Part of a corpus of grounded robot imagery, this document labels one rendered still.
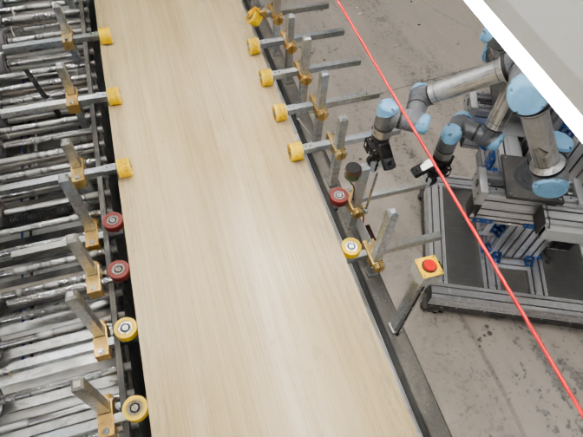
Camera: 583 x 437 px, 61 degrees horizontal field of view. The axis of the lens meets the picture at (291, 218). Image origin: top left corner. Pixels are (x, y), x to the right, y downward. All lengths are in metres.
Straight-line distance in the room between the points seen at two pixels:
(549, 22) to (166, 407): 1.55
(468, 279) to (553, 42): 2.47
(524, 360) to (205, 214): 1.88
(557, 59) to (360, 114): 3.36
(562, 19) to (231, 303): 1.56
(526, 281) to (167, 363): 1.97
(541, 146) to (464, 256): 1.20
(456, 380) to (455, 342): 0.21
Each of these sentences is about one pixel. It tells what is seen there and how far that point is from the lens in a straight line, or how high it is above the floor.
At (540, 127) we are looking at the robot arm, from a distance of 1.80.
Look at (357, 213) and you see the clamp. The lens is 2.11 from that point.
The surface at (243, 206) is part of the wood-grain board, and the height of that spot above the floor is 0.90.
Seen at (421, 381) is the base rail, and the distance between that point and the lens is 2.02.
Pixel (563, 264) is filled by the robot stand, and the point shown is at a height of 0.21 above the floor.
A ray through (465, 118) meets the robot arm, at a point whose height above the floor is 1.16.
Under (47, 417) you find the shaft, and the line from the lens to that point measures 1.95.
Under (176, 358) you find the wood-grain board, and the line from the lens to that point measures 1.79.
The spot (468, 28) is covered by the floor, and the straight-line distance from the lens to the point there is 4.84.
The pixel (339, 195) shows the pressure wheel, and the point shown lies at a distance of 2.09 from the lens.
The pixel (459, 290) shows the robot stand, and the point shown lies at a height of 0.23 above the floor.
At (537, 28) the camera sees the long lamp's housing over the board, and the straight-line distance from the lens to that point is 0.45.
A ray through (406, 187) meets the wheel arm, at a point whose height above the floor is 0.86.
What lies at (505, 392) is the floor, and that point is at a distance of 2.92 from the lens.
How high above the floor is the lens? 2.57
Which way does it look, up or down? 56 degrees down
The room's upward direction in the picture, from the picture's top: 4 degrees clockwise
